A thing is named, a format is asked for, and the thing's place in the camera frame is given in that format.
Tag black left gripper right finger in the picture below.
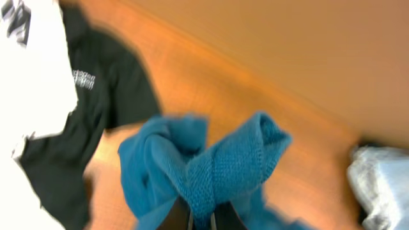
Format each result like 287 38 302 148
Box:
210 202 247 230

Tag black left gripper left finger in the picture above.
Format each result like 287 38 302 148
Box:
157 196 192 230

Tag blue polo shirt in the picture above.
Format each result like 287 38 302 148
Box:
118 112 307 229

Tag black folded garment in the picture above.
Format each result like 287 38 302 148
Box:
348 142 388 225

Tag black t-shirt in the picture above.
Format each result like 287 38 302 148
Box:
19 4 160 229

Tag light blue folded jeans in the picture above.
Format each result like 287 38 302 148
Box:
362 147 408 230

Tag white t-shirt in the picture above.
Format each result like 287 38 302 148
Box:
1 1 78 229

